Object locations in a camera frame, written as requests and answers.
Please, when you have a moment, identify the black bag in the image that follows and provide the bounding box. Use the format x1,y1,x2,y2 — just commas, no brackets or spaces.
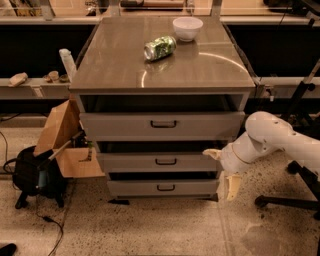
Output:
13,146,67,209

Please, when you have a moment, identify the beige stone object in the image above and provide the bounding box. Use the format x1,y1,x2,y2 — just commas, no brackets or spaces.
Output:
9,72,28,87

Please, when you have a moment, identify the grey drawer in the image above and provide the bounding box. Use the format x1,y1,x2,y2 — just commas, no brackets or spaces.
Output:
97,153,223,173
80,112,244,141
107,179,219,198

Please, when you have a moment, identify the grey bottom drawer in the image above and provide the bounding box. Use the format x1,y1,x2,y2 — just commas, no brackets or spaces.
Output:
107,179,219,198

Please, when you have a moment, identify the green soda can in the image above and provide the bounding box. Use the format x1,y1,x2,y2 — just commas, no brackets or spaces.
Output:
144,36,176,62

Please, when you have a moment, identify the grey top drawer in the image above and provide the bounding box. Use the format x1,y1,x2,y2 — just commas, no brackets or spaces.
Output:
80,112,244,141

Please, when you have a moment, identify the small round brown object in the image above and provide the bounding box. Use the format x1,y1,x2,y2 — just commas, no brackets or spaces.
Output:
48,70,59,81

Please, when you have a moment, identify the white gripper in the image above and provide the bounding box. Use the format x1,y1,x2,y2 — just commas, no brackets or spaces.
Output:
202,142,250,201

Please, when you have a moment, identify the black floor cable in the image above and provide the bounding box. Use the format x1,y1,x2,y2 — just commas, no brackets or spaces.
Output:
35,194,65,256

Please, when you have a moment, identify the white plastic bottle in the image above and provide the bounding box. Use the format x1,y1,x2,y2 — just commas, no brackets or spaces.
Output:
59,48,77,81

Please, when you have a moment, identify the grey drawer cabinet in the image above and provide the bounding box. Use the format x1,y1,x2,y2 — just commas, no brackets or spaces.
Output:
68,15,256,203

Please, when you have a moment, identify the white bowl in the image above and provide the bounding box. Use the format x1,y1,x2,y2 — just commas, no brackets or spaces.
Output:
173,17,203,42

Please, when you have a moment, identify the black stand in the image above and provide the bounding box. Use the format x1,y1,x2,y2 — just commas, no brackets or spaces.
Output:
281,59,320,135

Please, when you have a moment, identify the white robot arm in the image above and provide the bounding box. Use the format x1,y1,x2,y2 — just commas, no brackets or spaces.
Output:
202,111,320,201

